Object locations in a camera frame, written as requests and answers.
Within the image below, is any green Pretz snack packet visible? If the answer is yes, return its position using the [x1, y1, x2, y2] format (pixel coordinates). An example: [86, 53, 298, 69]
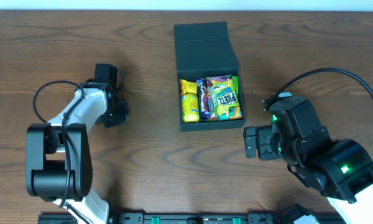
[206, 74, 244, 121]

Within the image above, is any yellow candy tube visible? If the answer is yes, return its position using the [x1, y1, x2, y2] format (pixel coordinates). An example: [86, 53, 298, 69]
[182, 93, 200, 123]

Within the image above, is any small yellow candy wrapper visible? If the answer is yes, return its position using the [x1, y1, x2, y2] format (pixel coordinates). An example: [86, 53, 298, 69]
[180, 79, 198, 96]

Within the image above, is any blue Dairy Milk chocolate bar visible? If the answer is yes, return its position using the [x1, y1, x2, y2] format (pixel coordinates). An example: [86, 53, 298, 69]
[196, 78, 210, 121]

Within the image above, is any blue Eclipse mints tin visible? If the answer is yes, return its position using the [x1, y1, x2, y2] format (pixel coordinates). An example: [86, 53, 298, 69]
[120, 101, 128, 121]

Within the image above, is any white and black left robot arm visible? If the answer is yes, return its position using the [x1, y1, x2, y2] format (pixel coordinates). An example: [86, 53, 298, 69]
[25, 79, 128, 223]

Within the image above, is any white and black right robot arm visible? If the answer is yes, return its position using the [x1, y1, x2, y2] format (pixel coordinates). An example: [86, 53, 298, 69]
[244, 96, 373, 223]

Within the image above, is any Haribo gummy worms bag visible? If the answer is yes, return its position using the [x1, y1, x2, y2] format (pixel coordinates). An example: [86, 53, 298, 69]
[205, 75, 239, 121]

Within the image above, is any black open gift box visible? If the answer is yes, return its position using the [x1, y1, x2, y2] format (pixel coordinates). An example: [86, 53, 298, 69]
[173, 22, 245, 131]

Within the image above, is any black mounting rail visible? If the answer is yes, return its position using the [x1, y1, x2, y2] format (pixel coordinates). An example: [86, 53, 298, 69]
[37, 203, 346, 224]

